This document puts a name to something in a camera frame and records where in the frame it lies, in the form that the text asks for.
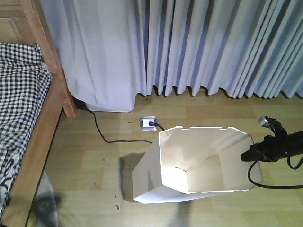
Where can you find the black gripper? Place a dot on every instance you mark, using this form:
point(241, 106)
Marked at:
point(269, 150)

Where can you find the white plastic trash bin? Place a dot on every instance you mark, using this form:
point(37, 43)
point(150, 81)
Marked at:
point(187, 164)

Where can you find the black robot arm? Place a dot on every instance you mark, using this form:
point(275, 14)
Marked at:
point(292, 143)

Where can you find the floor power socket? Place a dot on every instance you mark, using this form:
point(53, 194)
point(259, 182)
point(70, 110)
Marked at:
point(147, 123)

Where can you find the light grey curtain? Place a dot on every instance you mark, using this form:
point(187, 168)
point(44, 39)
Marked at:
point(112, 50)

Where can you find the round grey rug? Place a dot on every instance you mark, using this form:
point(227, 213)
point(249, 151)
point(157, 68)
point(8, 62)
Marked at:
point(44, 204)

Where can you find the black white checkered bedding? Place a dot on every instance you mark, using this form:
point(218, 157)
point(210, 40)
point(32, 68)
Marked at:
point(24, 83)

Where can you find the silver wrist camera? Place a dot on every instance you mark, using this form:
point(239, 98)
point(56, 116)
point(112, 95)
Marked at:
point(263, 121)

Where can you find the wooden bed frame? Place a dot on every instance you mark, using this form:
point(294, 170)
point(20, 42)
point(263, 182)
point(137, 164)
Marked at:
point(23, 21)

